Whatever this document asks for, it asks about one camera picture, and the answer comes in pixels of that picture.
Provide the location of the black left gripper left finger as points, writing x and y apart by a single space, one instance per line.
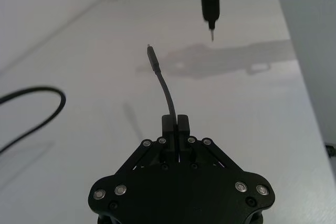
168 129

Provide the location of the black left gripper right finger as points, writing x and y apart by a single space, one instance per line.
183 129

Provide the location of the white table cloth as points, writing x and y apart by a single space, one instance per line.
236 119

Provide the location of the small dark object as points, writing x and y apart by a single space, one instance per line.
331 150

